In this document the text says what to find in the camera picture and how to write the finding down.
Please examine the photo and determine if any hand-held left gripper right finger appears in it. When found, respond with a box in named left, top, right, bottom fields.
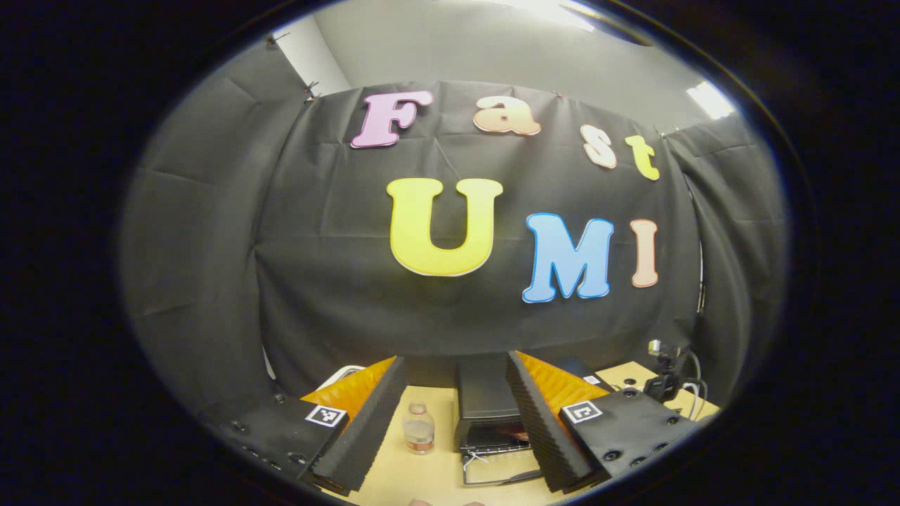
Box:
left=505, top=351, right=702, bottom=493

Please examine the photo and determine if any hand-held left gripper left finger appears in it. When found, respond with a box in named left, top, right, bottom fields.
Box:
left=202, top=356, right=409, bottom=494

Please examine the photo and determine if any black electric oven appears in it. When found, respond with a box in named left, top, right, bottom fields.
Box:
left=454, top=355, right=614, bottom=487

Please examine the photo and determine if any clear red label plastic bottle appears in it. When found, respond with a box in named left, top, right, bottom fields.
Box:
left=403, top=401, right=436, bottom=456

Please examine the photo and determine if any white toaster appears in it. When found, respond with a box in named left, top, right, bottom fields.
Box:
left=316, top=364, right=368, bottom=391

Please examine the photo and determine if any black webcam on stand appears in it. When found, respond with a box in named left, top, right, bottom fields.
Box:
left=643, top=339, right=684, bottom=404

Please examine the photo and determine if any black backdrop cloth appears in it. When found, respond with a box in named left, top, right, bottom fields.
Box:
left=120, top=39, right=788, bottom=422

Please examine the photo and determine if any small ceiling light panel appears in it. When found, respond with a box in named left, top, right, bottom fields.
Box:
left=685, top=80, right=736, bottom=121

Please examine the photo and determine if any white cable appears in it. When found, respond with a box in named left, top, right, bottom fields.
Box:
left=676, top=350, right=706, bottom=421

